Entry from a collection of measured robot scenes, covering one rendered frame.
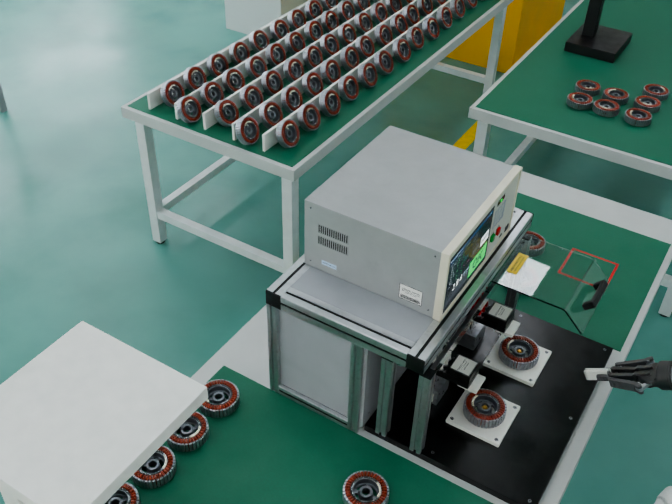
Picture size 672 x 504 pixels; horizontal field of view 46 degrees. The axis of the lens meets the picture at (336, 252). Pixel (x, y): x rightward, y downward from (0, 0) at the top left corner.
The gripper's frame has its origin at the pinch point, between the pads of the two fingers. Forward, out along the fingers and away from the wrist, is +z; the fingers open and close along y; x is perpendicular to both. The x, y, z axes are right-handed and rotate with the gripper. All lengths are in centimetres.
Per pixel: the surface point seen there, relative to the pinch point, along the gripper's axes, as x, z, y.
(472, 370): 20.3, 19.5, -24.6
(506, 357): 9.6, 22.1, -5.2
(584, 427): -9.2, 3.0, -11.1
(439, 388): 15.5, 30.7, -26.5
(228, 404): 35, 72, -59
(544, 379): 0.1, 14.6, -2.8
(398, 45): 72, 124, 152
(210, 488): 27, 65, -80
